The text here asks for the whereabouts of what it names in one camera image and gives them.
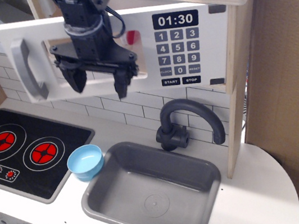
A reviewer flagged grey toy sink basin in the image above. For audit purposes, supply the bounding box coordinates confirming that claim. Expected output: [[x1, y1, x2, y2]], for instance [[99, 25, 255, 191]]
[[81, 141, 221, 224]]

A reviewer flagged red white toy food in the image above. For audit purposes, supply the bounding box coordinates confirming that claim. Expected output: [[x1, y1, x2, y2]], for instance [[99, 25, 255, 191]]
[[125, 30, 141, 45]]

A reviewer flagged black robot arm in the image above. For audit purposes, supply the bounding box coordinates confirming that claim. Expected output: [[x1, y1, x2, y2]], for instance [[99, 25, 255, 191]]
[[50, 0, 139, 98]]

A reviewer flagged white toy microwave door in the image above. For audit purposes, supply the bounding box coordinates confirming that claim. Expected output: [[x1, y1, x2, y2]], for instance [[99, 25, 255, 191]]
[[0, 3, 226, 102]]

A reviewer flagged black toy stovetop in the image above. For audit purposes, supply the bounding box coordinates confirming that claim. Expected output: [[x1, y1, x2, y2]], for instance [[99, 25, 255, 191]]
[[0, 109, 95, 204]]

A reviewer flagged dark grey toy faucet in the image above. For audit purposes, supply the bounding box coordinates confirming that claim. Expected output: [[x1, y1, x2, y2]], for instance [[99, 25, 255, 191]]
[[150, 92, 227, 155]]

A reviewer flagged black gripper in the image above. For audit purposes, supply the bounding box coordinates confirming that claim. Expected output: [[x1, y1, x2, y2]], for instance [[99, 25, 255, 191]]
[[49, 27, 139, 99]]

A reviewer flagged grey microwave door handle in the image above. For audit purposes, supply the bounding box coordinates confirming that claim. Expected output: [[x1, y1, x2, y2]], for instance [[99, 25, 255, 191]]
[[10, 38, 49, 101]]

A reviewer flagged light blue bowl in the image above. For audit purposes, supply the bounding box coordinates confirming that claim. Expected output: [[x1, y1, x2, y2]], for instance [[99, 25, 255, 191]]
[[67, 144, 104, 181]]

